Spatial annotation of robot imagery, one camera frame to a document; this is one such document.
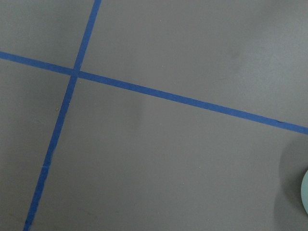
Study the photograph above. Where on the light green bowl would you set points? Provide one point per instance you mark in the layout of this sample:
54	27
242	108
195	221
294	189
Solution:
304	191

